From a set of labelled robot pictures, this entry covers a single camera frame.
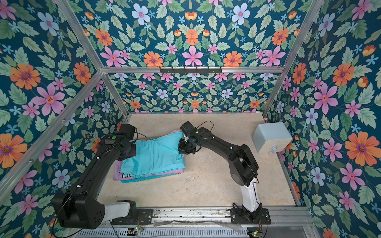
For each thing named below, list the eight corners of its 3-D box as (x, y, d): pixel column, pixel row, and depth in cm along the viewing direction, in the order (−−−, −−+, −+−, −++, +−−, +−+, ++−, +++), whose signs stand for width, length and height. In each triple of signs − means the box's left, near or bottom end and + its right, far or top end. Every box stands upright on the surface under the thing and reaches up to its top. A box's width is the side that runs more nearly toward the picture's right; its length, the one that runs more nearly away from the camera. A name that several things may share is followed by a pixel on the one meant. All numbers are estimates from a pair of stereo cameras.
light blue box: (252, 154, 98) (260, 141, 86) (248, 136, 107) (254, 122, 95) (283, 154, 98) (295, 141, 86) (276, 136, 107) (285, 122, 95)
